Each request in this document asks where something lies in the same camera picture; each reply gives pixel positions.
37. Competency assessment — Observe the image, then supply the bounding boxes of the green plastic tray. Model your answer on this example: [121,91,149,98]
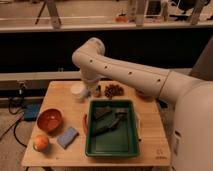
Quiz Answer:
[85,100,140,157]

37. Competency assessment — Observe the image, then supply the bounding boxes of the white paper cup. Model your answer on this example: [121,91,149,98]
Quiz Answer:
[70,83,85,103]

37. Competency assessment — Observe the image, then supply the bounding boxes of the blue sponge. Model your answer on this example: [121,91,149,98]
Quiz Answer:
[57,127,79,149]

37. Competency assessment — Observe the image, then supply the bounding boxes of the black cable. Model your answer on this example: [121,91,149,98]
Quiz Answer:
[0,87,28,148]

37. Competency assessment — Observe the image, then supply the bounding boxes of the bunch of dark grapes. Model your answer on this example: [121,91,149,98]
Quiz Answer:
[104,84,124,99]

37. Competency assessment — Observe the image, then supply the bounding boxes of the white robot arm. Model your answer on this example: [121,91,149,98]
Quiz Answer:
[72,38,213,171]

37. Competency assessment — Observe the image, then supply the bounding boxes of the orange bowl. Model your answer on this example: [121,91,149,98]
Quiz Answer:
[37,109,63,133]

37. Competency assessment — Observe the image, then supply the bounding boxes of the orange apple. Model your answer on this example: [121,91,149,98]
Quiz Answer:
[33,135,50,152]

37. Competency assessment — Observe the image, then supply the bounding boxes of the purple bowl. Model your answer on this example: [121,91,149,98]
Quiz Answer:
[136,90,155,100]

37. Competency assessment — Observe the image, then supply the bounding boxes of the black handled brush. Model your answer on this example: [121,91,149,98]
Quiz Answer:
[91,108,127,137]

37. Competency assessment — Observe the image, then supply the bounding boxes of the orange carrot stick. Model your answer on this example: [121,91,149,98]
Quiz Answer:
[82,114,87,135]

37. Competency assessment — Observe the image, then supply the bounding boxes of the white marker pen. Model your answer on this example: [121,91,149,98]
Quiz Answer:
[136,114,142,141]

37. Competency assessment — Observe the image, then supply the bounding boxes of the blue box on floor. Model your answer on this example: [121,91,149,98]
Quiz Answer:
[24,103,41,121]

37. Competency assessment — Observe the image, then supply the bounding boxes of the dark sponge block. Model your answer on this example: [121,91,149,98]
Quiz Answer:
[94,106,112,120]

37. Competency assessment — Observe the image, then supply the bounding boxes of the wooden folding table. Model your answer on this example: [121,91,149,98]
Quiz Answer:
[22,81,170,167]

